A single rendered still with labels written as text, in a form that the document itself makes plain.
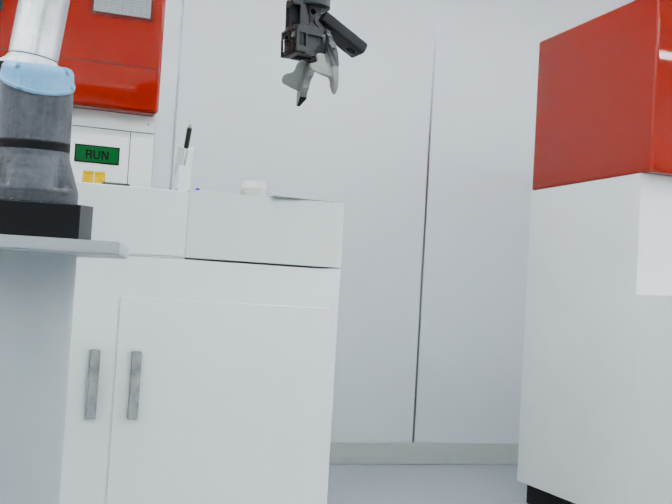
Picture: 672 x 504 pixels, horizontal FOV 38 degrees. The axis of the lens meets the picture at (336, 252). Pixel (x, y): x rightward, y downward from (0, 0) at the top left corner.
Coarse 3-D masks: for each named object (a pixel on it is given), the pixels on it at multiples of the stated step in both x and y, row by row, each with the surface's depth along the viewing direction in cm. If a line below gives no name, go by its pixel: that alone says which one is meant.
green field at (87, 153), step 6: (78, 150) 257; (84, 150) 258; (90, 150) 258; (96, 150) 259; (102, 150) 260; (108, 150) 260; (114, 150) 261; (78, 156) 257; (84, 156) 258; (90, 156) 258; (96, 156) 259; (102, 156) 259; (108, 156) 260; (114, 156) 260; (108, 162) 260; (114, 162) 260
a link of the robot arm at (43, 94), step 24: (0, 72) 157; (24, 72) 153; (48, 72) 154; (72, 72) 159; (0, 96) 155; (24, 96) 153; (48, 96) 154; (72, 96) 159; (0, 120) 155; (24, 120) 153; (48, 120) 154
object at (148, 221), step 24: (96, 192) 198; (120, 192) 200; (144, 192) 201; (168, 192) 203; (96, 216) 198; (120, 216) 199; (144, 216) 201; (168, 216) 203; (120, 240) 199; (144, 240) 201; (168, 240) 203
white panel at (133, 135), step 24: (72, 120) 257; (96, 120) 259; (120, 120) 262; (144, 120) 264; (72, 144) 257; (96, 144) 259; (120, 144) 261; (144, 144) 263; (72, 168) 257; (96, 168) 259; (120, 168) 261; (144, 168) 263
